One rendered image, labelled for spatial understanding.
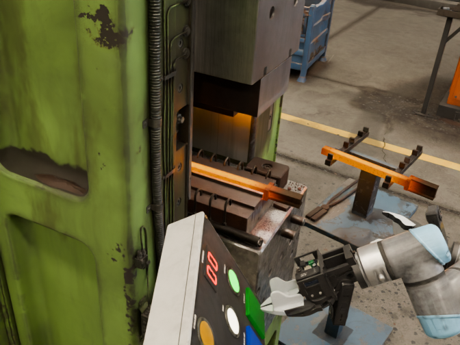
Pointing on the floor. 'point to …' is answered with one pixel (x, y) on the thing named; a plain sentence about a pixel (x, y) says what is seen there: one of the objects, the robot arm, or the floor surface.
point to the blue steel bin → (313, 35)
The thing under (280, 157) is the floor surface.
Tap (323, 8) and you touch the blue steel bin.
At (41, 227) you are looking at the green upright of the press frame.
